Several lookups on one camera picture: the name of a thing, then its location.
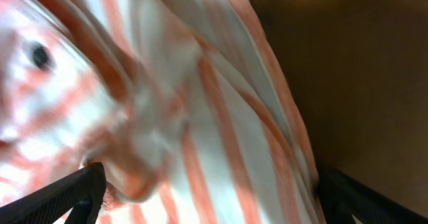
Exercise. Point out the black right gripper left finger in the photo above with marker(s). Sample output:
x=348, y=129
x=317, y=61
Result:
x=80, y=194

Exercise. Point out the red white striped shirt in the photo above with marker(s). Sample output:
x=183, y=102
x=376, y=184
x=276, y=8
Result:
x=182, y=101

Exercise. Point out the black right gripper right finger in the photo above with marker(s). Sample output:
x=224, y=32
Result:
x=345, y=201

